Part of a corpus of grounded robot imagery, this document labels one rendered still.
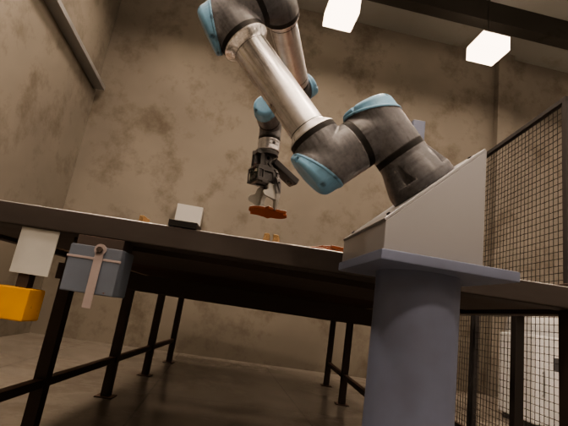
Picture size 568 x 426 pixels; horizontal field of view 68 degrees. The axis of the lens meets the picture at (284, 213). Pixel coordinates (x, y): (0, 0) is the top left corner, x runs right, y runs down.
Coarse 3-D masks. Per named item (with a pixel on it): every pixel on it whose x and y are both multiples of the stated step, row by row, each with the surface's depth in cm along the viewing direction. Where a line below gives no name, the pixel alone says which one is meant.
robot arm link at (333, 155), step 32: (224, 0) 94; (256, 0) 95; (224, 32) 94; (256, 32) 95; (256, 64) 94; (288, 96) 92; (288, 128) 93; (320, 128) 89; (320, 160) 88; (352, 160) 88; (320, 192) 92
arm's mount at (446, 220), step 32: (480, 160) 85; (448, 192) 82; (480, 192) 83; (384, 224) 79; (416, 224) 80; (448, 224) 81; (480, 224) 82; (352, 256) 95; (448, 256) 79; (480, 256) 80
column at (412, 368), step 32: (384, 256) 74; (416, 256) 75; (384, 288) 84; (416, 288) 80; (448, 288) 80; (384, 320) 82; (416, 320) 78; (448, 320) 79; (384, 352) 80; (416, 352) 77; (448, 352) 78; (384, 384) 78; (416, 384) 75; (448, 384) 77; (384, 416) 76; (416, 416) 74; (448, 416) 76
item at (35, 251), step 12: (24, 228) 110; (36, 228) 111; (24, 240) 110; (36, 240) 110; (48, 240) 110; (24, 252) 109; (36, 252) 109; (48, 252) 109; (12, 264) 108; (24, 264) 108; (36, 264) 108; (48, 264) 109
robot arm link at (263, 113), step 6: (258, 102) 131; (264, 102) 130; (258, 108) 130; (264, 108) 130; (258, 114) 131; (264, 114) 130; (270, 114) 130; (258, 120) 134; (264, 120) 133; (270, 120) 133; (276, 120) 136; (264, 126) 137; (270, 126) 137; (276, 126) 139
